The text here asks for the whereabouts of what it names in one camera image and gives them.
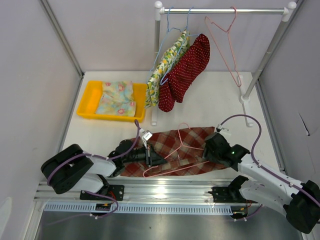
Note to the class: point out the red plaid skirt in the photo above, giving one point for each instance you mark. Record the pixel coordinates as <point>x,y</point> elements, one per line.
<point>166,142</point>

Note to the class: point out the lemon print skirt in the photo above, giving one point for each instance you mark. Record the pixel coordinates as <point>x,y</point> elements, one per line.
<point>169,59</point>

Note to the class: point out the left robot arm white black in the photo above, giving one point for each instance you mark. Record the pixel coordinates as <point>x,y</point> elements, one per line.
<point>74,169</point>

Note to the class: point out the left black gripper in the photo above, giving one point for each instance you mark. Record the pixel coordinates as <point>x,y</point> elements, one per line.
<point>149,155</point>

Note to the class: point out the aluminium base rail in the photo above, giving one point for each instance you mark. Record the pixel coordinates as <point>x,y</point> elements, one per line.
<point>167,191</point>

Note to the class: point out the red polka dot skirt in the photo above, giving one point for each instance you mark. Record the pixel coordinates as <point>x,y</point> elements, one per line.
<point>182,75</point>

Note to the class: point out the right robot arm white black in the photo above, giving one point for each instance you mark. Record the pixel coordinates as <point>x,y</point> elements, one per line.
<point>298,201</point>

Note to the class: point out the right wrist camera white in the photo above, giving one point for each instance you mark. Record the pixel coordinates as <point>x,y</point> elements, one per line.
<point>225,132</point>

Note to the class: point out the blue wire hanger left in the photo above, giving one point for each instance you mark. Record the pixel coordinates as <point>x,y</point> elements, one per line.
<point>159,10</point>

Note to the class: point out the yellow plastic tray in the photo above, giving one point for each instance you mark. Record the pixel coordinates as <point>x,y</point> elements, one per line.
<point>91,98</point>

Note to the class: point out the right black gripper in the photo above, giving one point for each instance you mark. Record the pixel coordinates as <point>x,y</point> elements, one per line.
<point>208,149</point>

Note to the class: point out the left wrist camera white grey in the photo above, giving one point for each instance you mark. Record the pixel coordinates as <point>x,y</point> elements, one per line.
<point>145,135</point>

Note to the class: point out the pastel floral cloth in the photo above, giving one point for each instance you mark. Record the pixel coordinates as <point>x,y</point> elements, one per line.
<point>117,99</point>

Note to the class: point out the pink wire hanger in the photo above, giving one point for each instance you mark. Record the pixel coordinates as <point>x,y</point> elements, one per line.
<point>230,61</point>
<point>182,145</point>

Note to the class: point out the metal clothes rack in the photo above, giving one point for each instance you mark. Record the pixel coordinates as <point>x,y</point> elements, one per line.
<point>286,16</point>

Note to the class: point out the slotted cable duct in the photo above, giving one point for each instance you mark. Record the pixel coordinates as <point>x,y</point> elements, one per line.
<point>127,208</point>

